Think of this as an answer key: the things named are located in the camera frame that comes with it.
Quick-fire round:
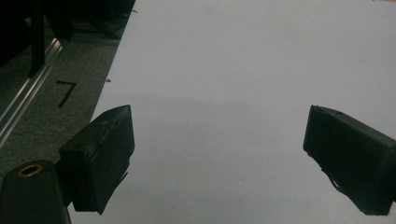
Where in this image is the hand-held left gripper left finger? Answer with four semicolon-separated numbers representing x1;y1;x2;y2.
55;104;136;216

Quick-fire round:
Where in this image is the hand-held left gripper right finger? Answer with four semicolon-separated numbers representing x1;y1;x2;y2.
302;105;396;217

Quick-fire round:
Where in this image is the black metal stand leg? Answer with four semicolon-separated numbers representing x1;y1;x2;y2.
27;0;47;78

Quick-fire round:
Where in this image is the silver metal floor rail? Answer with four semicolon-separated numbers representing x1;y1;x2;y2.
0;37;64;149

